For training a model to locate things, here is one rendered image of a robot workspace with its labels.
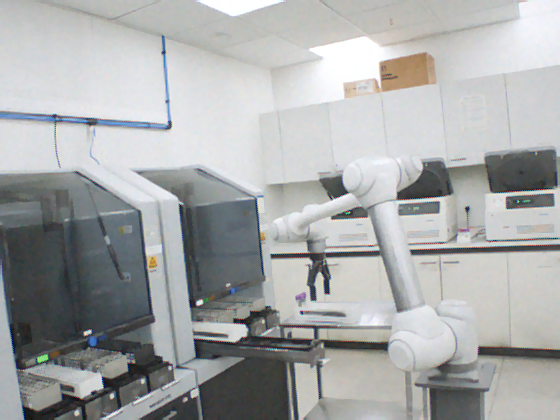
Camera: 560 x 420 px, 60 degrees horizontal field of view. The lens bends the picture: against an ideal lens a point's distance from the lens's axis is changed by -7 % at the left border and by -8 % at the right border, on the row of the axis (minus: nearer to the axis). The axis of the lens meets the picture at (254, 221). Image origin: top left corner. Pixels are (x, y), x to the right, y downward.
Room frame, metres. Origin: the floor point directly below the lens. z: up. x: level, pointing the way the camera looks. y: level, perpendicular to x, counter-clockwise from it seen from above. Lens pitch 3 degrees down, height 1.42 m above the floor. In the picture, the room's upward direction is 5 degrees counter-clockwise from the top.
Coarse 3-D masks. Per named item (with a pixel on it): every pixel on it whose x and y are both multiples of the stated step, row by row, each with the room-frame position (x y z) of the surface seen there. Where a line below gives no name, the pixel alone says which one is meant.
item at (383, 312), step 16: (368, 304) 2.50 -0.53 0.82; (384, 304) 2.46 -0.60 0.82; (288, 320) 2.35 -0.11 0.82; (368, 320) 2.20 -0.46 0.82; (384, 320) 2.16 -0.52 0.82; (288, 368) 2.31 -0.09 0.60; (320, 368) 2.68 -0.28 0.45; (288, 384) 2.30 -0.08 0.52; (320, 384) 2.68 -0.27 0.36; (288, 400) 2.31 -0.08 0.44; (320, 400) 2.64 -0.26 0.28; (336, 400) 2.61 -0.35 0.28; (352, 400) 2.59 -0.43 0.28; (288, 416) 2.31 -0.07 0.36; (320, 416) 2.43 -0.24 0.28; (336, 416) 2.41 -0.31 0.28; (352, 416) 2.39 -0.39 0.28; (368, 416) 2.37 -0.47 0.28; (384, 416) 2.35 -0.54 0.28; (400, 416) 2.32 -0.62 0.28; (416, 416) 2.30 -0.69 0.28
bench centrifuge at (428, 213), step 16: (432, 160) 4.04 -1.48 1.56; (432, 176) 4.20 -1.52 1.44; (448, 176) 4.15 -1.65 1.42; (400, 192) 4.50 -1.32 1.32; (416, 192) 4.43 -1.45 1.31; (432, 192) 4.38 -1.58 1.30; (448, 192) 4.19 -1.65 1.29; (400, 208) 4.06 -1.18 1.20; (416, 208) 4.00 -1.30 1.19; (432, 208) 3.93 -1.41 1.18; (448, 208) 3.98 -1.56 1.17; (416, 224) 3.98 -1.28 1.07; (432, 224) 3.91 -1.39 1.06; (448, 224) 3.94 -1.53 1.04; (416, 240) 3.98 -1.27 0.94; (432, 240) 3.91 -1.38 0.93
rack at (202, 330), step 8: (192, 328) 2.20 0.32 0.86; (200, 328) 2.18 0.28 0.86; (208, 328) 2.17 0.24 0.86; (216, 328) 2.15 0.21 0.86; (224, 328) 2.14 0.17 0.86; (232, 328) 2.13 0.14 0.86; (240, 328) 2.13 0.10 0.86; (200, 336) 2.18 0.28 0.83; (208, 336) 2.23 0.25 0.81; (216, 336) 2.23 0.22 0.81; (224, 336) 2.22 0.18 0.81; (232, 336) 2.09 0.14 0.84; (240, 336) 2.12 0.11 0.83
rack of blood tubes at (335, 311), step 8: (312, 304) 2.37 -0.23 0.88; (320, 304) 2.35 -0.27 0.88; (328, 304) 2.33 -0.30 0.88; (336, 304) 2.31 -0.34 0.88; (344, 304) 2.30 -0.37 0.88; (352, 304) 2.28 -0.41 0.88; (296, 312) 2.34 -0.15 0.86; (312, 312) 2.36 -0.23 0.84; (320, 312) 2.34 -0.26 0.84; (328, 312) 2.35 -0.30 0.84; (336, 312) 2.33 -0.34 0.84; (344, 312) 2.31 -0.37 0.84; (352, 312) 2.18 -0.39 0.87; (360, 312) 2.25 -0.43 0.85; (304, 320) 2.32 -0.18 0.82; (312, 320) 2.29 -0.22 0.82; (320, 320) 2.27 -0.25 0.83; (328, 320) 2.25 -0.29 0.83; (336, 320) 2.22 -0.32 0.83; (344, 320) 2.20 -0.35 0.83; (352, 320) 2.18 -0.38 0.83
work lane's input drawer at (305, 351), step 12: (252, 336) 2.16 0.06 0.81; (264, 336) 2.13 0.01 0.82; (204, 348) 2.15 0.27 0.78; (216, 348) 2.11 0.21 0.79; (228, 348) 2.08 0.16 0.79; (240, 348) 2.05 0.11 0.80; (252, 348) 2.02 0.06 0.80; (264, 348) 2.00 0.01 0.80; (276, 348) 1.97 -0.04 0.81; (288, 348) 1.94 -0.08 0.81; (300, 348) 1.92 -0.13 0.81; (312, 348) 1.92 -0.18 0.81; (324, 348) 2.00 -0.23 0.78; (276, 360) 1.96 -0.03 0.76; (288, 360) 1.94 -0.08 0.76; (300, 360) 1.91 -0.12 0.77; (312, 360) 1.90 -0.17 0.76; (324, 360) 1.92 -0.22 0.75
